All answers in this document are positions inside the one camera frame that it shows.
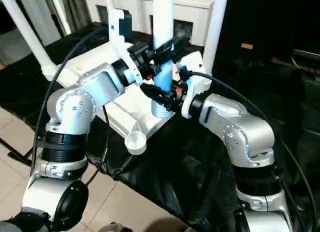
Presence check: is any white plastic table top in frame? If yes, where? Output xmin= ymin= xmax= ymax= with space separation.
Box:
xmin=41 ymin=41 xmax=213 ymax=156

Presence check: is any white cabinet with glass doors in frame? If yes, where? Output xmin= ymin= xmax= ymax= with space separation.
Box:
xmin=83 ymin=0 xmax=216 ymax=46

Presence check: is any black glossy mat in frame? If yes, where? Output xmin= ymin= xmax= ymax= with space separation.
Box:
xmin=0 ymin=21 xmax=320 ymax=232

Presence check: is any grey curtain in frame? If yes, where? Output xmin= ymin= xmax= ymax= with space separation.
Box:
xmin=61 ymin=0 xmax=92 ymax=32

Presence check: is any dark robot torso part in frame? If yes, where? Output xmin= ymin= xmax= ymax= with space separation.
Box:
xmin=97 ymin=223 xmax=131 ymax=232

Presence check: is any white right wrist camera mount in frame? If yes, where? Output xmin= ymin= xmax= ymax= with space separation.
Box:
xmin=174 ymin=51 xmax=207 ymax=119

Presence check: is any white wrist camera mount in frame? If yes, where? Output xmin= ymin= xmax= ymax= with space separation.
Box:
xmin=174 ymin=51 xmax=207 ymax=119
xmin=108 ymin=9 xmax=144 ymax=87

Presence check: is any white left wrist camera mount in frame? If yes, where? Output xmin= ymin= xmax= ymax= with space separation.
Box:
xmin=108 ymin=9 xmax=144 ymax=87

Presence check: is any thin black cable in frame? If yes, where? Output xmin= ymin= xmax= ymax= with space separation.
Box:
xmin=83 ymin=106 xmax=110 ymax=186

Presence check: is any white door frame post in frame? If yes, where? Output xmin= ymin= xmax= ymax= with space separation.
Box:
xmin=48 ymin=0 xmax=72 ymax=36

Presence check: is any black folding table frame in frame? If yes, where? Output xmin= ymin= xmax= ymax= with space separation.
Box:
xmin=0 ymin=138 xmax=33 ymax=165

